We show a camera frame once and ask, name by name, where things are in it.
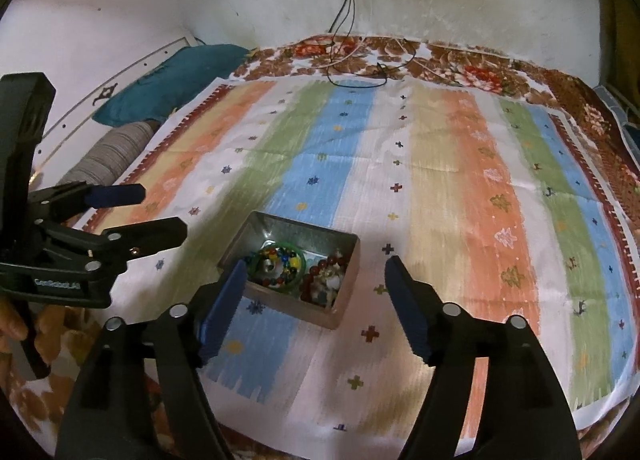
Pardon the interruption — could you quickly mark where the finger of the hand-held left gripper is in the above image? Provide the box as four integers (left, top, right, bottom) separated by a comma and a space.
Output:
30, 181, 146, 221
37, 217, 188, 261

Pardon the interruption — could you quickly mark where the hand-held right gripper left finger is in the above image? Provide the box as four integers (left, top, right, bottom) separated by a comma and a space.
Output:
54, 260, 248, 460

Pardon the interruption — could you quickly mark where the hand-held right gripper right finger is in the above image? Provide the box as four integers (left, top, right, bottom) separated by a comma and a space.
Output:
384, 255, 576, 460

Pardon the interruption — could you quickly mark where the multicolour bead bracelet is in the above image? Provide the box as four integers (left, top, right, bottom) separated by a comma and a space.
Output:
245, 247, 301, 288

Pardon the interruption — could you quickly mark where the white pearl bracelet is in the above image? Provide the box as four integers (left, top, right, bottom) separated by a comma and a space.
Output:
320, 272, 348, 308

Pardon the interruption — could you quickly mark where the green glass bangle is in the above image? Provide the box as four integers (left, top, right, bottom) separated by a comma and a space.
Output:
250, 241, 307, 293

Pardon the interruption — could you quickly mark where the red bead bracelet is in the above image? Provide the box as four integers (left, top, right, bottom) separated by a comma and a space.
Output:
300, 250, 351, 301

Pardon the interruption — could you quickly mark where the metal box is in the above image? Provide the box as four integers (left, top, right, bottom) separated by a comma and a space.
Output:
216, 210, 362, 331

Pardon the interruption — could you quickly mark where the person's left hand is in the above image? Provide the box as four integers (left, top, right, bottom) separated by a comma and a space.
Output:
0, 299, 68, 368

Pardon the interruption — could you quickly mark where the grey striped bolster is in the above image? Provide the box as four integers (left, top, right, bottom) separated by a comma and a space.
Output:
55, 121, 161, 188

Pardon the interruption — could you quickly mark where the striped pastel cloth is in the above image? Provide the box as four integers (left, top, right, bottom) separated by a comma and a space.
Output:
47, 75, 640, 441

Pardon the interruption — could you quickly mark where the teal pillow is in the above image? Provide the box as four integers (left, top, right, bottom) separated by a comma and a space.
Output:
92, 42, 251, 128

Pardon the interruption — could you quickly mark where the white decorated board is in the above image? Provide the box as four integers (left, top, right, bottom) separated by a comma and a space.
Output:
30, 32, 206, 166

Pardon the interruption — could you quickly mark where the grey blue patterned cloth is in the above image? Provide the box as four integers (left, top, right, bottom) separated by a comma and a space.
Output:
592, 84, 640, 166

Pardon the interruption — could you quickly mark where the yellow cloth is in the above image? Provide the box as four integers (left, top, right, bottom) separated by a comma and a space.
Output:
597, 0, 640, 91

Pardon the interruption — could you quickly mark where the black cable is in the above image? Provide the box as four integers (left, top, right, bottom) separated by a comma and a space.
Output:
325, 0, 391, 88
345, 0, 417, 81

